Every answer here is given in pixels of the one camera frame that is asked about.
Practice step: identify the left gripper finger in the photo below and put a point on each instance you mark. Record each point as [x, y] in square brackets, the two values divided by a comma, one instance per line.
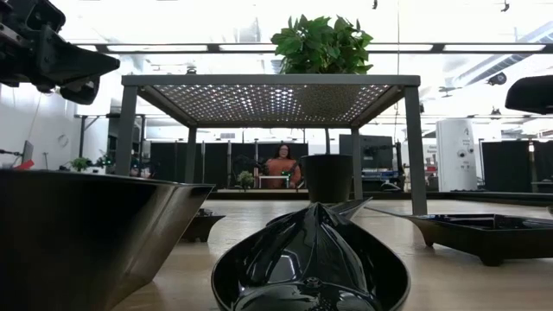
[73, 58]
[73, 78]

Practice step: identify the black footed square plate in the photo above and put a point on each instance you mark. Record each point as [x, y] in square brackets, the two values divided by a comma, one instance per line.
[488, 242]

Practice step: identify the black wavy-edged deep plate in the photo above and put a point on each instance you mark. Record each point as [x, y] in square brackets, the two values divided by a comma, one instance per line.
[86, 237]

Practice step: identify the small black square plate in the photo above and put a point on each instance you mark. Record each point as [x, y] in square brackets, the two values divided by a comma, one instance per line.
[203, 226]

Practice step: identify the black teardrop-shaped plate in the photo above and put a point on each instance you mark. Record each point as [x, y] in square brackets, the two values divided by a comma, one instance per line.
[311, 259]

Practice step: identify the black room divider panel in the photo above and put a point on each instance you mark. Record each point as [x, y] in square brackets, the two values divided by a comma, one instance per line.
[216, 164]
[505, 164]

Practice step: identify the small green desk plant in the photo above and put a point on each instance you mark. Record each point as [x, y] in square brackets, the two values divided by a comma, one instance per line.
[80, 163]

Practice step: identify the grey desk monitor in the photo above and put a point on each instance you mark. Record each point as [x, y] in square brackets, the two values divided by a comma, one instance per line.
[27, 151]

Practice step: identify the red flat object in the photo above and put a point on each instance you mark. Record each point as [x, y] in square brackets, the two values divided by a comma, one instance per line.
[26, 165]

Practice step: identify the white cylindrical column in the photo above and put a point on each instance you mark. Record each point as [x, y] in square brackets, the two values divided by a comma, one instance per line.
[449, 155]

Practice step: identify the black monitor screen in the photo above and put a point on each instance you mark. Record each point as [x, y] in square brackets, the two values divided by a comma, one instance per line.
[376, 151]

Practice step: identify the grey perforated metal shelf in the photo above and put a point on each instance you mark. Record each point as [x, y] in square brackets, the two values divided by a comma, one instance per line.
[268, 80]

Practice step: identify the small pale green plant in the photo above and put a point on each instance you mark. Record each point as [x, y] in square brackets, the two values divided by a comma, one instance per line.
[245, 178]

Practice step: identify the black plant pot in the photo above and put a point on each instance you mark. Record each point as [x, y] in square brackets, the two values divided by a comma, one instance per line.
[327, 177]

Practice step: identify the green leafy plant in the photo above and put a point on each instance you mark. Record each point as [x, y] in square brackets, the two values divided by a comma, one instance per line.
[315, 43]

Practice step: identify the person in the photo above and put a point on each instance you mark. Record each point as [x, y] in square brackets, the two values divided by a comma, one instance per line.
[283, 168]

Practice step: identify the black ceiling camera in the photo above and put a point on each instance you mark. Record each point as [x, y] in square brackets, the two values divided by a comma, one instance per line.
[497, 79]

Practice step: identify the black metal post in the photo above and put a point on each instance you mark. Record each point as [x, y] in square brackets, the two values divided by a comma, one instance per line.
[82, 138]

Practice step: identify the long ceiling light rail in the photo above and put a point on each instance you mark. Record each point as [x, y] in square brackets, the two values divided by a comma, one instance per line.
[214, 47]

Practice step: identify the black table frame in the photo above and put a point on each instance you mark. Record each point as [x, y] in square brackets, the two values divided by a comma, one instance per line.
[389, 195]

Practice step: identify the small white frame table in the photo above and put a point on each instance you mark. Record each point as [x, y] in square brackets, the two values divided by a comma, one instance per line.
[274, 176]

